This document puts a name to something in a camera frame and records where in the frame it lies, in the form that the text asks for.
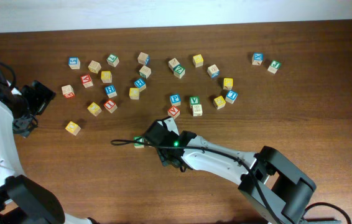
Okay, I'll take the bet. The green R block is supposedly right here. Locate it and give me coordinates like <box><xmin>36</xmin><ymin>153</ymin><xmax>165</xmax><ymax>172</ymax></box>
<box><xmin>133</xmin><ymin>136</ymin><xmax>145</xmax><ymax>149</ymax></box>

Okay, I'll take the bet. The yellow block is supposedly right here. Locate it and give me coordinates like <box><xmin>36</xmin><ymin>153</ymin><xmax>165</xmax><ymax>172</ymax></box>
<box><xmin>87</xmin><ymin>102</ymin><xmax>102</xmax><ymax>116</ymax></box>
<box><xmin>193</xmin><ymin>54</ymin><xmax>204</xmax><ymax>68</ymax></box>
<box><xmin>213</xmin><ymin>96</ymin><xmax>226</xmax><ymax>110</ymax></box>
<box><xmin>223</xmin><ymin>78</ymin><xmax>233</xmax><ymax>90</ymax></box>
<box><xmin>129</xmin><ymin>88</ymin><xmax>140</xmax><ymax>100</ymax></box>
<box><xmin>101</xmin><ymin>70</ymin><xmax>113</xmax><ymax>83</ymax></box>

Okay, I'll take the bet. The yellow block near arm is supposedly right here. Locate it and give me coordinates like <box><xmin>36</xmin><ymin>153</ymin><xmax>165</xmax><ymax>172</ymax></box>
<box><xmin>65</xmin><ymin>121</ymin><xmax>81</xmax><ymax>136</ymax></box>

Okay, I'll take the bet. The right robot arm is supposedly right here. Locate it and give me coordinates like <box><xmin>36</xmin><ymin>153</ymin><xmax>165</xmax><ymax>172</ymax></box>
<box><xmin>143</xmin><ymin>117</ymin><xmax>317</xmax><ymax>223</ymax></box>

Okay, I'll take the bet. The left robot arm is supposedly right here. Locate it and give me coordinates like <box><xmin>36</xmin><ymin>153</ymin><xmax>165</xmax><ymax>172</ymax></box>
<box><xmin>0</xmin><ymin>62</ymin><xmax>95</xmax><ymax>224</ymax></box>

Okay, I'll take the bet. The wooden block red side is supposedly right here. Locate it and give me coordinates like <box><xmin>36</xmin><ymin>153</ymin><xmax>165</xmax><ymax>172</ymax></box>
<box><xmin>62</xmin><ymin>85</ymin><xmax>75</xmax><ymax>98</ymax></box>

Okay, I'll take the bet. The red V block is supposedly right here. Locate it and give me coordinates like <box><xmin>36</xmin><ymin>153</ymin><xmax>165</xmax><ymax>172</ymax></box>
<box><xmin>167</xmin><ymin>106</ymin><xmax>180</xmax><ymax>119</ymax></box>

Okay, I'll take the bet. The white X block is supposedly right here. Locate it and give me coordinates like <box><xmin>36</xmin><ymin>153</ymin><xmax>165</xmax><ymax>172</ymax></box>
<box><xmin>192</xmin><ymin>104</ymin><xmax>203</xmax><ymax>116</ymax></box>

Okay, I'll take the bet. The blue P block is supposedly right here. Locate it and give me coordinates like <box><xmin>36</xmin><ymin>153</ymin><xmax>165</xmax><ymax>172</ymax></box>
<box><xmin>170</xmin><ymin>94</ymin><xmax>181</xmax><ymax>106</ymax></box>

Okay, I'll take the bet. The blue S block far left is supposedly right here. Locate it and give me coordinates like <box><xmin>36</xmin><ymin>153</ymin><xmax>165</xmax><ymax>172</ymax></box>
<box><xmin>68</xmin><ymin>57</ymin><xmax>81</xmax><ymax>70</ymax></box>

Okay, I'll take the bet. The red block upper left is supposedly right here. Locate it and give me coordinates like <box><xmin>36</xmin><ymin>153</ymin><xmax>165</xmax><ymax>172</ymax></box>
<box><xmin>80</xmin><ymin>74</ymin><xmax>93</xmax><ymax>88</ymax></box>

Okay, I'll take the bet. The green V block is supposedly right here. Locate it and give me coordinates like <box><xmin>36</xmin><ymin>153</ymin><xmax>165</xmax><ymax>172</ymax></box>
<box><xmin>189</xmin><ymin>96</ymin><xmax>200</xmax><ymax>108</ymax></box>

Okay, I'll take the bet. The plain wooden block upper left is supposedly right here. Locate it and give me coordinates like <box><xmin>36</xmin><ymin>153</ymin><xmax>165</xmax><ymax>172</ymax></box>
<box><xmin>88</xmin><ymin>60</ymin><xmax>101</xmax><ymax>74</ymax></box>

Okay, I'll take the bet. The plain wooden block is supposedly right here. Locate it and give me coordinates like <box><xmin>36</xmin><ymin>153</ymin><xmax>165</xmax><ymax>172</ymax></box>
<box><xmin>88</xmin><ymin>60</ymin><xmax>101</xmax><ymax>74</ymax></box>
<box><xmin>168</xmin><ymin>58</ymin><xmax>180</xmax><ymax>70</ymax></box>

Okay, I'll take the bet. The blue block centre left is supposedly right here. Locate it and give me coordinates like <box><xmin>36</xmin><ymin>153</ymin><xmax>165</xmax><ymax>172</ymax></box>
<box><xmin>134</xmin><ymin>78</ymin><xmax>146</xmax><ymax>92</ymax></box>

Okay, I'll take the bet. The red I block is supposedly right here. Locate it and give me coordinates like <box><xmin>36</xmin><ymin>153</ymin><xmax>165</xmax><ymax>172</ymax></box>
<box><xmin>104</xmin><ymin>100</ymin><xmax>118</xmax><ymax>113</ymax></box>

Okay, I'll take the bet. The blue H block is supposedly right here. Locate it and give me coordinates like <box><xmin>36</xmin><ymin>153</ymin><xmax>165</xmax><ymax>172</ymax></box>
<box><xmin>104</xmin><ymin>85</ymin><xmax>118</xmax><ymax>98</ymax></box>

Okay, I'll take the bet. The green Z block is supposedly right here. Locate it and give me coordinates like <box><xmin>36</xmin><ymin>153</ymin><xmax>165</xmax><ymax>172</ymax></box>
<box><xmin>173</xmin><ymin>65</ymin><xmax>185</xmax><ymax>79</ymax></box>

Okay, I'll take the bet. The wooden block green side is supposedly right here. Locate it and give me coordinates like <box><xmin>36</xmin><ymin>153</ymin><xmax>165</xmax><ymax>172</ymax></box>
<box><xmin>139</xmin><ymin>65</ymin><xmax>152</xmax><ymax>79</ymax></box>

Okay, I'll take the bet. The blue I block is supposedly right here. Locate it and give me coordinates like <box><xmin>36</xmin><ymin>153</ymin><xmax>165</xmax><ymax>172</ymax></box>
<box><xmin>225</xmin><ymin>90</ymin><xmax>238</xmax><ymax>104</ymax></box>

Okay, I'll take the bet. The plain wooden block centre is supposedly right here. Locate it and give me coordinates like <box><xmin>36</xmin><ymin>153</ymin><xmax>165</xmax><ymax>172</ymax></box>
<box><xmin>168</xmin><ymin>58</ymin><xmax>180</xmax><ymax>70</ymax></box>

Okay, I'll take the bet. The green L block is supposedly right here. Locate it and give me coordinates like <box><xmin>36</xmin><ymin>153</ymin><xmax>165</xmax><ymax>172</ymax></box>
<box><xmin>106</xmin><ymin>54</ymin><xmax>119</xmax><ymax>67</ymax></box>

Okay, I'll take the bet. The wooden block blue D front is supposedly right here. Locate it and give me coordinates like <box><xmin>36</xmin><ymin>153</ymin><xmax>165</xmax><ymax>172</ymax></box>
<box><xmin>207</xmin><ymin>64</ymin><xmax>220</xmax><ymax>78</ymax></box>

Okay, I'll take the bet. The wooden block blue D side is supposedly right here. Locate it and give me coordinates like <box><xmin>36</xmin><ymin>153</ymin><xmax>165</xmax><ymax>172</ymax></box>
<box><xmin>137</xmin><ymin>52</ymin><xmax>150</xmax><ymax>65</ymax></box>

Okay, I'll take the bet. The blue X block far right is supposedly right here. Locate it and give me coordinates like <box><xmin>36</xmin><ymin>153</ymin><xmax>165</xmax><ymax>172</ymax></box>
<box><xmin>251</xmin><ymin>52</ymin><xmax>264</xmax><ymax>65</ymax></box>

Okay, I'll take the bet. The green J block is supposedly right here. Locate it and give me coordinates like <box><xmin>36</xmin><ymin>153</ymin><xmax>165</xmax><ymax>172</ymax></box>
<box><xmin>267</xmin><ymin>60</ymin><xmax>281</xmax><ymax>74</ymax></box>

